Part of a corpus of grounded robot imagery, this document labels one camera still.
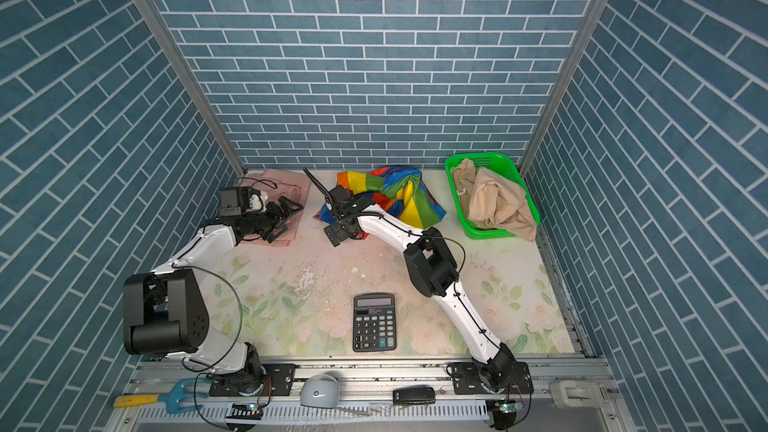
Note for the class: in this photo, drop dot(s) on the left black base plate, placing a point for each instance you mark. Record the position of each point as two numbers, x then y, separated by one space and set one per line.
274 379

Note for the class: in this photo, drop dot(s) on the right circuit board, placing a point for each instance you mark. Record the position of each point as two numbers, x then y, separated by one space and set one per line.
502 414

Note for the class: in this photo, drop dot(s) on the beige shorts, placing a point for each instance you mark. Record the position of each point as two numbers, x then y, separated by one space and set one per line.
498 201

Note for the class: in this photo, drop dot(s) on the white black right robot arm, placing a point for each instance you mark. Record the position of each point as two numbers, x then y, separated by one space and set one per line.
434 273

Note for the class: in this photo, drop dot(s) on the black desk calculator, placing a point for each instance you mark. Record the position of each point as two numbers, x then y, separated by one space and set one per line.
374 323

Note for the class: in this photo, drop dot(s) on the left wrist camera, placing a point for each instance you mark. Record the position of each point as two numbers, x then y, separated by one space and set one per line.
257 200

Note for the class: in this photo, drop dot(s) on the black key fob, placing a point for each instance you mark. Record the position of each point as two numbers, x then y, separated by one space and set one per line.
414 395

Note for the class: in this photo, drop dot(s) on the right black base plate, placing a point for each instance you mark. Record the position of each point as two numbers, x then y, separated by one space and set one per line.
466 380

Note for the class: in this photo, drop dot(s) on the aluminium corner post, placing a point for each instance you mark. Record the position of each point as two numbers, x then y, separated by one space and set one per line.
159 30

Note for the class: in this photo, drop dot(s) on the circuit board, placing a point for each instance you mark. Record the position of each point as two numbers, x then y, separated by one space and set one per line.
243 417
502 414

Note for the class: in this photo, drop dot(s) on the green plastic basket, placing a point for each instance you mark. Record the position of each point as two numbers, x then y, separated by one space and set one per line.
480 162

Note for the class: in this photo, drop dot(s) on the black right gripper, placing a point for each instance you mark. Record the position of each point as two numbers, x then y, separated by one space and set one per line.
339 235

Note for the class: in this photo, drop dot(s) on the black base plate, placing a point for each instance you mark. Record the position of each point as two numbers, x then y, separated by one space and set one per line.
466 380
274 379

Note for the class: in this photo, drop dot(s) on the aluminium front rail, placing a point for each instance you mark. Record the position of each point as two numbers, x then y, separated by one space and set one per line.
365 402

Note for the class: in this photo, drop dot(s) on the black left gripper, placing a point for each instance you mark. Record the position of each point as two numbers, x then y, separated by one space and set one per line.
279 218

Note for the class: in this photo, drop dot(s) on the grey tape measure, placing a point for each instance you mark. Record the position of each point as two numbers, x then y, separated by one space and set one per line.
321 391

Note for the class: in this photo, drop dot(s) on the rainbow striped shorts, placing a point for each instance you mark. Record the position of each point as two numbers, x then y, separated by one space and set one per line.
395 190

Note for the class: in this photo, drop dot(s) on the left circuit board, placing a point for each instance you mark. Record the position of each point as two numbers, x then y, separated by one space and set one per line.
243 417

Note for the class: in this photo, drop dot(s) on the blue yellow hand fork tool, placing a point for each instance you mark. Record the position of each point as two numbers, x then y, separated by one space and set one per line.
183 397

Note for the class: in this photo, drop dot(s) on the grey plastic handle bracket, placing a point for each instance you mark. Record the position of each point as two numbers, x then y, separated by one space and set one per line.
575 394

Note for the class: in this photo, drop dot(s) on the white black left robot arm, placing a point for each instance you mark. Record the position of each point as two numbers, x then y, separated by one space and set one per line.
164 312

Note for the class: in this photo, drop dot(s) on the pink shorts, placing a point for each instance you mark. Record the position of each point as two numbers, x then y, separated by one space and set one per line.
279 183

